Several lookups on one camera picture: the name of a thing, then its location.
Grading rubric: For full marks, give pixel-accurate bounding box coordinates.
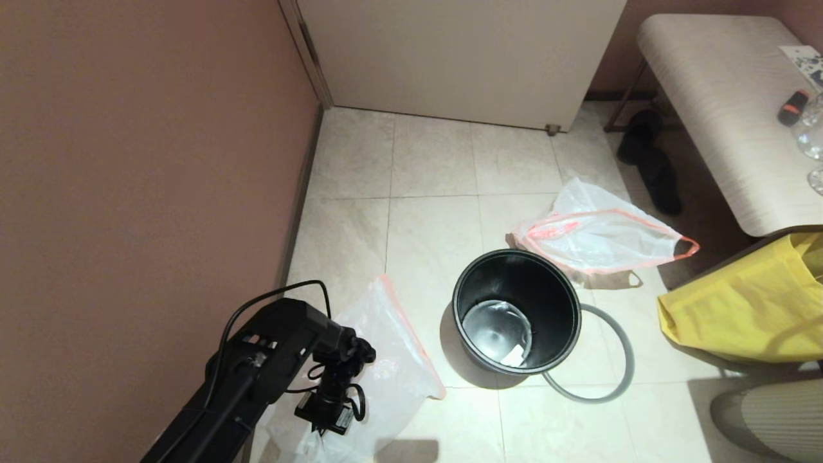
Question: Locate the black slipper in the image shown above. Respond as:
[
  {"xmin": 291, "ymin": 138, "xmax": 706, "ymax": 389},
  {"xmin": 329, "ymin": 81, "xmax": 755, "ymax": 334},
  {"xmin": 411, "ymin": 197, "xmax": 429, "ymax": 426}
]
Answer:
[
  {"xmin": 640, "ymin": 149, "xmax": 683, "ymax": 217},
  {"xmin": 617, "ymin": 109, "xmax": 663, "ymax": 165}
]

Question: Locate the clear plastic bag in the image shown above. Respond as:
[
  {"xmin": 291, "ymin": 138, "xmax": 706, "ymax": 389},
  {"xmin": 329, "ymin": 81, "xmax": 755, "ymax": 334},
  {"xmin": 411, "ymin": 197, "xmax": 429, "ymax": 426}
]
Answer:
[{"xmin": 511, "ymin": 177, "xmax": 700, "ymax": 284}]

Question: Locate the thin metal bench leg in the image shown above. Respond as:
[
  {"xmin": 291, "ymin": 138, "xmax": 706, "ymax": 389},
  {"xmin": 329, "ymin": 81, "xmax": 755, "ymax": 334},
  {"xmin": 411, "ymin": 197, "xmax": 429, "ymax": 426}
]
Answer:
[{"xmin": 604, "ymin": 62, "xmax": 650, "ymax": 133}]

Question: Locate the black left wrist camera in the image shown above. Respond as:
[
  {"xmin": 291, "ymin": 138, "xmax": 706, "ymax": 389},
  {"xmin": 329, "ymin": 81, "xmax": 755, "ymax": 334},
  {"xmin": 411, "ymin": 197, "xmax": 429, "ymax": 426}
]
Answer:
[{"xmin": 294, "ymin": 392, "xmax": 356, "ymax": 437}]

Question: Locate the white door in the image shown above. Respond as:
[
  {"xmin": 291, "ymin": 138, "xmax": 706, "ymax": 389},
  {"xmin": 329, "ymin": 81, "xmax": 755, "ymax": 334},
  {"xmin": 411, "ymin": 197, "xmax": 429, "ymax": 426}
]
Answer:
[{"xmin": 296, "ymin": 0, "xmax": 628, "ymax": 134}]

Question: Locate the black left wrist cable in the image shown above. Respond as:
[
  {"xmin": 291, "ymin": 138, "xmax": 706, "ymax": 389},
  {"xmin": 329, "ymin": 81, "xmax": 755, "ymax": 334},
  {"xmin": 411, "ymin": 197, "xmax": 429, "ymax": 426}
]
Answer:
[{"xmin": 286, "ymin": 363, "xmax": 368, "ymax": 422}]

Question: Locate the grey ribbed cushion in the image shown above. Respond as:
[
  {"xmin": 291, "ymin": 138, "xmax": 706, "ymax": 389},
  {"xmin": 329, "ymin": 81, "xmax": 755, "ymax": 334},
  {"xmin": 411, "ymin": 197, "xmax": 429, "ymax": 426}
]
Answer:
[{"xmin": 709, "ymin": 378, "xmax": 823, "ymax": 463}]

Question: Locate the small black red object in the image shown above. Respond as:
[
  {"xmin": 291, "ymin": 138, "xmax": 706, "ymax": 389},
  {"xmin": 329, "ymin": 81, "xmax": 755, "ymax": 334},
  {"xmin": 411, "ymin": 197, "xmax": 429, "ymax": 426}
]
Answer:
[{"xmin": 778, "ymin": 90, "xmax": 811, "ymax": 127}]

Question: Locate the yellow fabric bag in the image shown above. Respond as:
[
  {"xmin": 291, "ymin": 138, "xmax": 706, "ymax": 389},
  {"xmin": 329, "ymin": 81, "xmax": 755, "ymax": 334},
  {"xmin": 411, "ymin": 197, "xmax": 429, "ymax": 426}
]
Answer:
[{"xmin": 656, "ymin": 233, "xmax": 823, "ymax": 365}]

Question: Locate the gray bin rim ring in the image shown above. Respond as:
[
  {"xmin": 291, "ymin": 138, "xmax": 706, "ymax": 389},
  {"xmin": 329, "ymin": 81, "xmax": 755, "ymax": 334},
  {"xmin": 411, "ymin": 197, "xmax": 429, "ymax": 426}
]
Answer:
[{"xmin": 542, "ymin": 304, "xmax": 636, "ymax": 404}]

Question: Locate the white blue printed card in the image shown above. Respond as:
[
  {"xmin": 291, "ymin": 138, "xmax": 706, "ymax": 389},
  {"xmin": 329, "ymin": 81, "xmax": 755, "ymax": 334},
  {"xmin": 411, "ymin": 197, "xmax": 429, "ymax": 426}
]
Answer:
[{"xmin": 778, "ymin": 45, "xmax": 823, "ymax": 88}]

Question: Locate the black round trash bin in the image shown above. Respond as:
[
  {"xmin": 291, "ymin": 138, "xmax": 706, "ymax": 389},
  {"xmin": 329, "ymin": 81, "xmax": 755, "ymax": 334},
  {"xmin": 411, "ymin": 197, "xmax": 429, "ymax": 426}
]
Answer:
[{"xmin": 452, "ymin": 249, "xmax": 583, "ymax": 376}]

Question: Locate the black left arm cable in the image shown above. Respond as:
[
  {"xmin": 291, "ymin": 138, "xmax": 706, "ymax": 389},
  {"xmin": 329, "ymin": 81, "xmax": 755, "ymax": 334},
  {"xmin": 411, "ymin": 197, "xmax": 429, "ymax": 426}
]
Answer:
[{"xmin": 206, "ymin": 280, "xmax": 332, "ymax": 412}]

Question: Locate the beige wood grain bench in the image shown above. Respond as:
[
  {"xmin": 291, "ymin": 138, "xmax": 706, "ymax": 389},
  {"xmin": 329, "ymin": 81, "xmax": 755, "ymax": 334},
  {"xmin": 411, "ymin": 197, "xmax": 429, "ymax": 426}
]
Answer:
[{"xmin": 638, "ymin": 14, "xmax": 823, "ymax": 237}]

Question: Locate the white door frame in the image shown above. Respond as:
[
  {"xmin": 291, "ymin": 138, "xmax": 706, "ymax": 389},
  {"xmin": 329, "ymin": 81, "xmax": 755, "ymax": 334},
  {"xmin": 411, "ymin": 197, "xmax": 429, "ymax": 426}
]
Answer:
[{"xmin": 278, "ymin": 0, "xmax": 334, "ymax": 111}]

